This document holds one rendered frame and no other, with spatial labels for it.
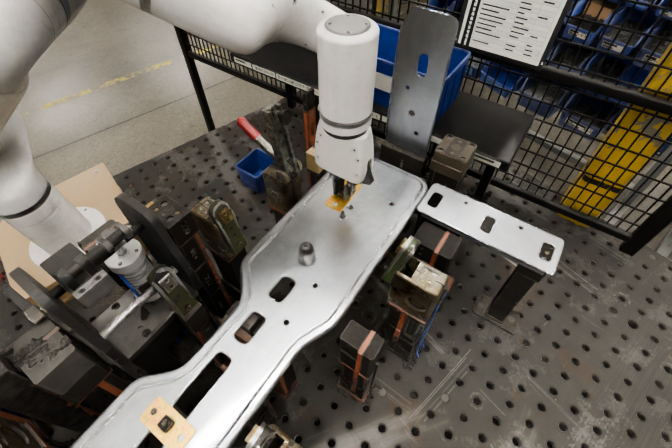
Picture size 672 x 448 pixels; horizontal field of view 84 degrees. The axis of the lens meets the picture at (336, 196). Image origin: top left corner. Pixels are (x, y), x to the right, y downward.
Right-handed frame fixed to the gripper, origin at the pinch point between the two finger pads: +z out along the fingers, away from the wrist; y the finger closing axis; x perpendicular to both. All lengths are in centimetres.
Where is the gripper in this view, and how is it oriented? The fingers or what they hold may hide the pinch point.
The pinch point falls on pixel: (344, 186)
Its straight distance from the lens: 73.0
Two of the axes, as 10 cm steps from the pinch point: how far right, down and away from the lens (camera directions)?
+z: 0.0, 6.5, 7.6
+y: 8.3, 4.2, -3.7
